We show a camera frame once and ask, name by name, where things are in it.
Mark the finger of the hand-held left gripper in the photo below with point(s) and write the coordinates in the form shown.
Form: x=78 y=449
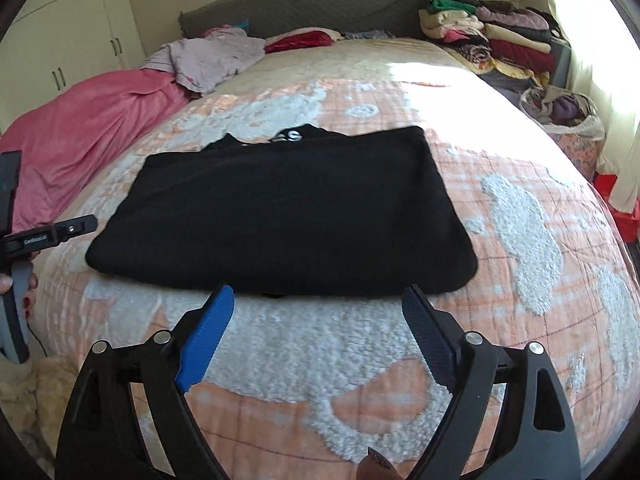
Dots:
x=75 y=227

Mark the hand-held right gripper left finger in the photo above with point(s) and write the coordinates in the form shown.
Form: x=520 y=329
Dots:
x=207 y=340

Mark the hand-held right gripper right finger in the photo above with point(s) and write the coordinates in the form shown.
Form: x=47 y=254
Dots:
x=430 y=340

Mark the black sweatshirt white lettering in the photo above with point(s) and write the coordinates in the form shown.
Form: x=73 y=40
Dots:
x=280 y=210

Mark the white bag of clothes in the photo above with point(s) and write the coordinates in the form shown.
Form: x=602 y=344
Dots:
x=565 y=110

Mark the pile of folded clothes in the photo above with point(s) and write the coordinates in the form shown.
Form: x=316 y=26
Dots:
x=495 y=35

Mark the person's left hand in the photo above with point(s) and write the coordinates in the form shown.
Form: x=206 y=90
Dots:
x=31 y=282

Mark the person's right hand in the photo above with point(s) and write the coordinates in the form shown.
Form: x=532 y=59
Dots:
x=377 y=467

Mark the pink blanket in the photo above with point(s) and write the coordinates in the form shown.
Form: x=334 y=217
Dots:
x=85 y=125

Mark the cream fluffy rug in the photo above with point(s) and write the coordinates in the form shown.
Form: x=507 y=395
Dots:
x=35 y=400

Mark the cream wardrobe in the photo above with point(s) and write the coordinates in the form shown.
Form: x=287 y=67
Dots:
x=65 y=35

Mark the lilac garment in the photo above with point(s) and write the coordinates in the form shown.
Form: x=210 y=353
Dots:
x=215 y=57

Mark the red bag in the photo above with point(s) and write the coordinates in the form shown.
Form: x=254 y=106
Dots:
x=625 y=215

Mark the floral storage box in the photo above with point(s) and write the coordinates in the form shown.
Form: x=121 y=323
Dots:
x=577 y=155

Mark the beige bed sheet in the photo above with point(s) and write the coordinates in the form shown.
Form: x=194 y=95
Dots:
x=350 y=57

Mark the red cloth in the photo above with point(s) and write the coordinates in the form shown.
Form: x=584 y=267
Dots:
x=305 y=40

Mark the grey chair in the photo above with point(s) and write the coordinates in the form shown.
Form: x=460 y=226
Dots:
x=562 y=62

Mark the dark patterned cloth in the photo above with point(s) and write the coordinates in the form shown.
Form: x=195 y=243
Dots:
x=367 y=35

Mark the grey padded headboard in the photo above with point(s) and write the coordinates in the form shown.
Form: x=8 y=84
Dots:
x=310 y=2

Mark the cream curtain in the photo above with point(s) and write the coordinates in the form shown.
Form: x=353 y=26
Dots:
x=600 y=60

